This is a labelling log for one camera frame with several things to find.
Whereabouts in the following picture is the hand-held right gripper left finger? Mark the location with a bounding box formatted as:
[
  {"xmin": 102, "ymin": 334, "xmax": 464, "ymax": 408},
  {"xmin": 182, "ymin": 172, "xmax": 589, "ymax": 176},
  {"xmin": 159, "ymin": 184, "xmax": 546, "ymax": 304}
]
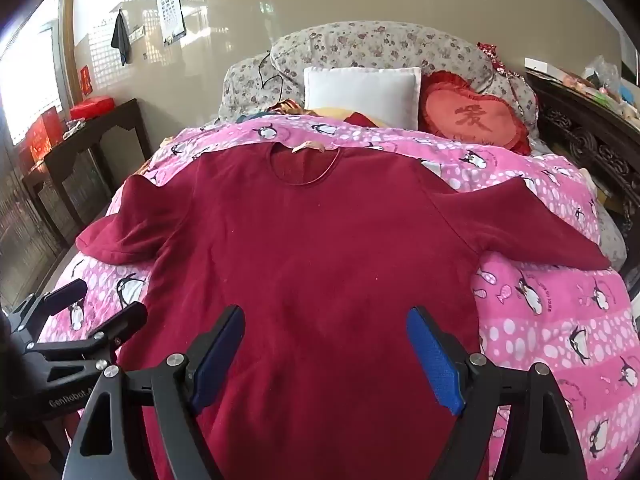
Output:
[{"xmin": 62, "ymin": 304, "xmax": 246, "ymax": 480}]

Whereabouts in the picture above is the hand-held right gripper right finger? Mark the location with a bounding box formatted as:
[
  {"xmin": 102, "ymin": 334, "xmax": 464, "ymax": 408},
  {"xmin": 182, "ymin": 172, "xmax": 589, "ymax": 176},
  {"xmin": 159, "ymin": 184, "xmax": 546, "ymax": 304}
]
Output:
[{"xmin": 406, "ymin": 306, "xmax": 588, "ymax": 480}]

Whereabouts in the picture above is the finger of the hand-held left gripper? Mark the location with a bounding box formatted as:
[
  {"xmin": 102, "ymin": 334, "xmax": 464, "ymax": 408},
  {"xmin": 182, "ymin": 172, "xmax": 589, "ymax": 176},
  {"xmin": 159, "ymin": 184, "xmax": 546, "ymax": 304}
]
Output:
[
  {"xmin": 25, "ymin": 302, "xmax": 148, "ymax": 361},
  {"xmin": 10, "ymin": 278, "xmax": 89, "ymax": 333}
]

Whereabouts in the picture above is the dark red sweater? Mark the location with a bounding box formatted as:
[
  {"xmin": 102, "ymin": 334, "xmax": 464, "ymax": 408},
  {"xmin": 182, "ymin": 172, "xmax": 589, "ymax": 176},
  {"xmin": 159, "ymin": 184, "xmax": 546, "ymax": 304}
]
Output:
[{"xmin": 75, "ymin": 141, "xmax": 613, "ymax": 480}]

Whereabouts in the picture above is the pink penguin print blanket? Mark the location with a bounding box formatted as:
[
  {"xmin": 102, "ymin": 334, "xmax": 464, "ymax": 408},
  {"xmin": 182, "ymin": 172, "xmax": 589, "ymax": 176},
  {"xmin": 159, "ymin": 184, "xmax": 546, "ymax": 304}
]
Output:
[{"xmin": 37, "ymin": 112, "xmax": 640, "ymax": 480}]

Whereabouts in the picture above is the tall red gift box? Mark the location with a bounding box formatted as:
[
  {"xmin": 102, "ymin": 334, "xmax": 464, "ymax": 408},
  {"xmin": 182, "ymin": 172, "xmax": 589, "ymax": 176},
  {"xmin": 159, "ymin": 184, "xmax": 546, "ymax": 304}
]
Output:
[{"xmin": 24, "ymin": 106, "xmax": 61, "ymax": 161}]

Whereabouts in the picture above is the dark wooden table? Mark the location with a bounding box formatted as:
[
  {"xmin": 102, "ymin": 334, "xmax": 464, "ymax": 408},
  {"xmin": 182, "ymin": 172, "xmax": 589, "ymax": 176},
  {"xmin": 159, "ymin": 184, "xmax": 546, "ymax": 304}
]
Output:
[{"xmin": 21, "ymin": 98, "xmax": 153, "ymax": 241}]

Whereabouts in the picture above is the flat red box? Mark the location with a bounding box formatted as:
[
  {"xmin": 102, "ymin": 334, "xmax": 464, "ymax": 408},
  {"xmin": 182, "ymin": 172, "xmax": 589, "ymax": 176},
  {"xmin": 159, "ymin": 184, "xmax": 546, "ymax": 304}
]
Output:
[{"xmin": 70, "ymin": 94, "xmax": 115, "ymax": 121}]

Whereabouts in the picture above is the window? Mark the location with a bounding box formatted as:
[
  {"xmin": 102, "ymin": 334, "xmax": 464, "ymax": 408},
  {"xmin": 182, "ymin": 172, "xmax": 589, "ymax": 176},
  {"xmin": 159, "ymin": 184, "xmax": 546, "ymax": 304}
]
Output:
[{"xmin": 0, "ymin": 15, "xmax": 66, "ymax": 146}]

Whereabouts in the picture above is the red heart-shaped cushion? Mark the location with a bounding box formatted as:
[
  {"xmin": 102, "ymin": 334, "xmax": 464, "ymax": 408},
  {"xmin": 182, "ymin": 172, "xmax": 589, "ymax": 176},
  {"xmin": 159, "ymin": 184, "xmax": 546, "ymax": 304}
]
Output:
[{"xmin": 419, "ymin": 71, "xmax": 533, "ymax": 157}]

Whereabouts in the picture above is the dark hanging cloth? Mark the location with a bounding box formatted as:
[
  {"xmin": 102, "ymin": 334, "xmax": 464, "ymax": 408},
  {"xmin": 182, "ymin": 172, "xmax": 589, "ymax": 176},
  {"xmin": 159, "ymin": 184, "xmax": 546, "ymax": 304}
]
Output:
[{"xmin": 111, "ymin": 10, "xmax": 133, "ymax": 67}]

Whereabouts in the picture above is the carved dark wooden cabinet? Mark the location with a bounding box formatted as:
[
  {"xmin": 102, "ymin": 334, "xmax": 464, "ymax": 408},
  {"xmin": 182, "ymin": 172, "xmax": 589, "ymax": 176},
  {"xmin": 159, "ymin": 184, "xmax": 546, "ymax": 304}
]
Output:
[{"xmin": 525, "ymin": 70, "xmax": 640, "ymax": 261}]

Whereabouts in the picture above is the yellow cloth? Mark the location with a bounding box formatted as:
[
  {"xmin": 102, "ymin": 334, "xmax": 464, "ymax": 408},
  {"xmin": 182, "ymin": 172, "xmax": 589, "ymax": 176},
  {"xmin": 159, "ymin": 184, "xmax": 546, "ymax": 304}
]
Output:
[{"xmin": 312, "ymin": 106, "xmax": 386, "ymax": 126}]

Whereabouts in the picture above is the white pillow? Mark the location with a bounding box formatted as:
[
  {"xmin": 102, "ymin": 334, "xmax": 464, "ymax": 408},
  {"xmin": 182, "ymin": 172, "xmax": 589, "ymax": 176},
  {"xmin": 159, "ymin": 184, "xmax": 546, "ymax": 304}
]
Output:
[{"xmin": 303, "ymin": 66, "xmax": 422, "ymax": 131}]

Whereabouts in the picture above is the red floral cloth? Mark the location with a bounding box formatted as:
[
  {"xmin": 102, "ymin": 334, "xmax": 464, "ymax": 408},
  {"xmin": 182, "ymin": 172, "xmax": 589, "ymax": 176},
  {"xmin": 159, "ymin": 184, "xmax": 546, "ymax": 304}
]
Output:
[{"xmin": 476, "ymin": 41, "xmax": 526, "ymax": 81}]

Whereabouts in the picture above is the white flat box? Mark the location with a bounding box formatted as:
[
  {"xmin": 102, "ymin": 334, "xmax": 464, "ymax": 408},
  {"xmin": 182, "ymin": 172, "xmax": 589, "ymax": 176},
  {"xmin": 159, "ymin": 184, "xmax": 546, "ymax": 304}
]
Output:
[{"xmin": 525, "ymin": 57, "xmax": 566, "ymax": 73}]

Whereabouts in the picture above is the clear plastic bag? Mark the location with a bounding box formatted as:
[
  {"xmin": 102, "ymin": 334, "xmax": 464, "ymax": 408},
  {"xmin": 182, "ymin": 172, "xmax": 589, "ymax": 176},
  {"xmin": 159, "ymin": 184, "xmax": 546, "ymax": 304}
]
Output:
[{"xmin": 582, "ymin": 55, "xmax": 621, "ymax": 91}]

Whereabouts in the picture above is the black cable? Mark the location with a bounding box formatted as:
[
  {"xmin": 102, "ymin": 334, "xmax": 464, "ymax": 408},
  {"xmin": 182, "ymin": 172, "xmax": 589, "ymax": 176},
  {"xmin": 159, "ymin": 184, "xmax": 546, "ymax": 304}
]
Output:
[{"xmin": 257, "ymin": 50, "xmax": 283, "ymax": 96}]

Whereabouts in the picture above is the eye chart wall poster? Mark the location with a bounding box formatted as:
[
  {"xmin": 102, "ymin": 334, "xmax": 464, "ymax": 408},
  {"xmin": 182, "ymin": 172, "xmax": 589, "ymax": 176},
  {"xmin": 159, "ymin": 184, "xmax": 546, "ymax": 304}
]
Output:
[{"xmin": 156, "ymin": 0, "xmax": 188, "ymax": 45}]

